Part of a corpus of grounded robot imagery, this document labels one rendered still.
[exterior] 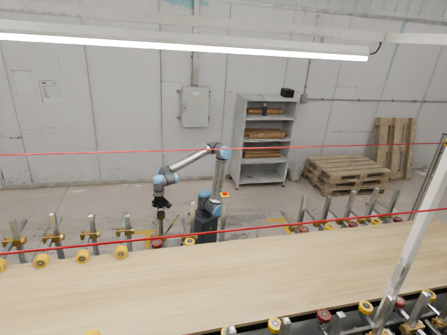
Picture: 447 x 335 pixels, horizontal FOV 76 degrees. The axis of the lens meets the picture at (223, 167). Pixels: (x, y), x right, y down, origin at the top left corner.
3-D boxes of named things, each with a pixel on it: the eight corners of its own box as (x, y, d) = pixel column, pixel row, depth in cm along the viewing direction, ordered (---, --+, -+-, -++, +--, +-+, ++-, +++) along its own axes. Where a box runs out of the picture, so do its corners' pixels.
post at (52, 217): (60, 263, 223) (49, 211, 203) (66, 262, 224) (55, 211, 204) (60, 266, 220) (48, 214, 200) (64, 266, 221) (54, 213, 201)
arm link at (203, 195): (205, 201, 318) (207, 187, 311) (215, 208, 306) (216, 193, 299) (194, 205, 309) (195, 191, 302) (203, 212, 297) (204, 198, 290)
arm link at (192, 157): (214, 137, 283) (153, 167, 252) (221, 141, 275) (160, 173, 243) (215, 147, 290) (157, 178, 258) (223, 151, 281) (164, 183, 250)
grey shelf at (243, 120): (229, 177, 528) (237, 92, 464) (274, 175, 550) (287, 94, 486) (236, 189, 490) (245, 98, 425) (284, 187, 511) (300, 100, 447)
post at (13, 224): (25, 270, 218) (9, 217, 198) (30, 269, 219) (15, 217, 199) (23, 273, 215) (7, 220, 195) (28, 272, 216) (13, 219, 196)
